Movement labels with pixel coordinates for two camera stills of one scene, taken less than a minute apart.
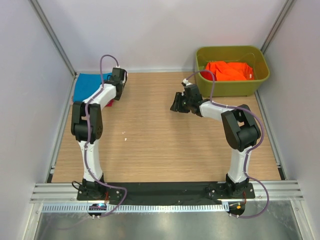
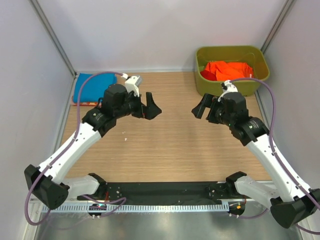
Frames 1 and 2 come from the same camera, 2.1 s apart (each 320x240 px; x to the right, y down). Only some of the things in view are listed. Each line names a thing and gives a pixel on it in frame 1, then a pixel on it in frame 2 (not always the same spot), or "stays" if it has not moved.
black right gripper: (181, 103) -> (210, 110)
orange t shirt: (235, 71) stays
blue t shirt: (85, 83) stays
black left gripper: (119, 90) -> (144, 109)
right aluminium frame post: (286, 8) stays
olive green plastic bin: (238, 70) stays
